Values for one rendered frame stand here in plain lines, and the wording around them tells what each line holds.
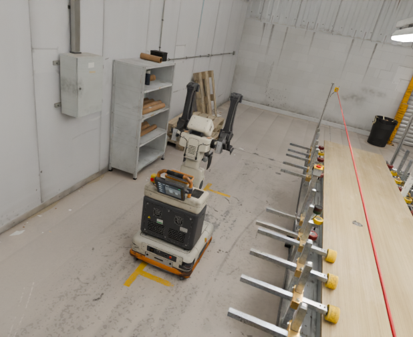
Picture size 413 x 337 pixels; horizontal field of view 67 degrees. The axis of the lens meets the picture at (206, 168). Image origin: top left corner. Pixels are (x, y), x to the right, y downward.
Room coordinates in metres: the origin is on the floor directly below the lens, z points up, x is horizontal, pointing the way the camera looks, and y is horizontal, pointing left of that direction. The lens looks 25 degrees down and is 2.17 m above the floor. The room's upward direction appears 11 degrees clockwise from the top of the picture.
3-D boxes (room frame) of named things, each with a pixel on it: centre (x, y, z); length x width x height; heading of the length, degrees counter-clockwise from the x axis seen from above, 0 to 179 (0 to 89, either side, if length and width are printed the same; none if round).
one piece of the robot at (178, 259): (2.22, 0.25, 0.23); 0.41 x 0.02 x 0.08; 74
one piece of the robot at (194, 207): (2.45, 0.21, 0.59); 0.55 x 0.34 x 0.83; 74
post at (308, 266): (1.29, -0.61, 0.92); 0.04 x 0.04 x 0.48; 75
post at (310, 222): (1.77, -0.74, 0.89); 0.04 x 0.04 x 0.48; 75
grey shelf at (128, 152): (4.34, 1.05, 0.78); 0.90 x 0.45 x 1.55; 165
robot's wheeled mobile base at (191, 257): (2.54, 0.19, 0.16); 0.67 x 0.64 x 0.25; 164
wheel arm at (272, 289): (1.26, -0.54, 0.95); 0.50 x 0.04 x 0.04; 75
